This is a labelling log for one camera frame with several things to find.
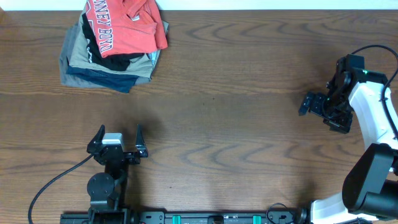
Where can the grey folded garment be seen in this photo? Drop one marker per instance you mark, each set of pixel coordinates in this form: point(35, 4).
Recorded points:
point(66, 67)

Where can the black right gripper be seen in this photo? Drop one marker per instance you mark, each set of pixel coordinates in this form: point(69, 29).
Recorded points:
point(341, 124)

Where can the coral red t-shirt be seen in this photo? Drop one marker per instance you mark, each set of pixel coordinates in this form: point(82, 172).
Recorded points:
point(126, 26)

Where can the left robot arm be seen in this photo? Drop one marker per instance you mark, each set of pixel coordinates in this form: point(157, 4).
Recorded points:
point(107, 189)

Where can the black folded shirt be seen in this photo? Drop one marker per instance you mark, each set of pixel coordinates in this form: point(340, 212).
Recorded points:
point(118, 62)

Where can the dark blue folded garment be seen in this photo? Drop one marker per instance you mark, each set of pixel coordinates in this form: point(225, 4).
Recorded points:
point(120, 83)

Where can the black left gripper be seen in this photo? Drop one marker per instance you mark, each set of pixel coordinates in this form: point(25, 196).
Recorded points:
point(140, 150)

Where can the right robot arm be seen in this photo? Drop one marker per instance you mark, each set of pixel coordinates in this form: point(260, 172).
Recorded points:
point(367, 194)

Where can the light blue folded garment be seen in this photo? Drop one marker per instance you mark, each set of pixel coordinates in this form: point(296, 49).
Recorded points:
point(153, 56)

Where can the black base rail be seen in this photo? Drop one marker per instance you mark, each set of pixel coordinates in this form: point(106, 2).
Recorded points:
point(272, 216)

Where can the khaki folded garment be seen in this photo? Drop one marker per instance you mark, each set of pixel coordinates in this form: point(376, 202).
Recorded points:
point(119, 37)

